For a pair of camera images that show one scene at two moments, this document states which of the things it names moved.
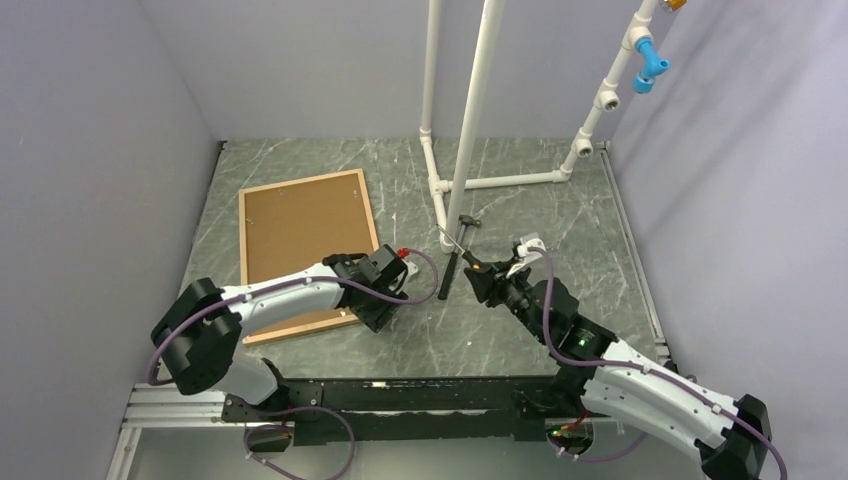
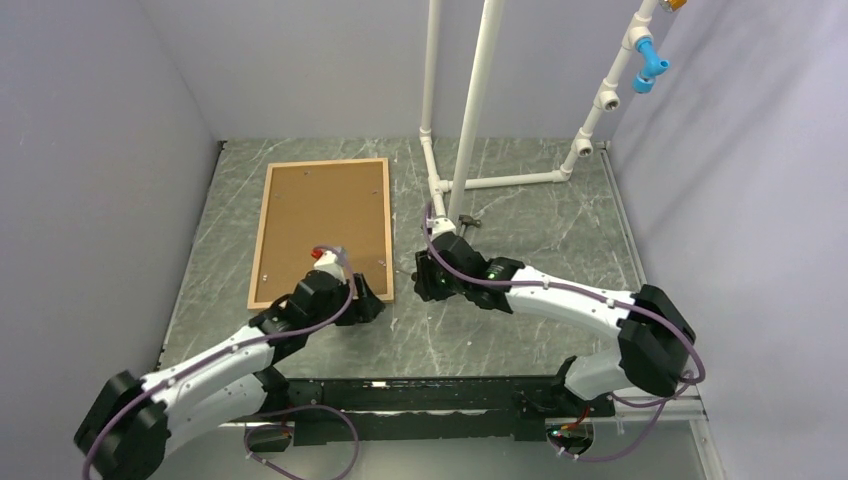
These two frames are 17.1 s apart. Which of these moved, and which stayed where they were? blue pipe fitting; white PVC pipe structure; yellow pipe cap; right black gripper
Moved: right black gripper
Stayed: yellow pipe cap; white PVC pipe structure; blue pipe fitting
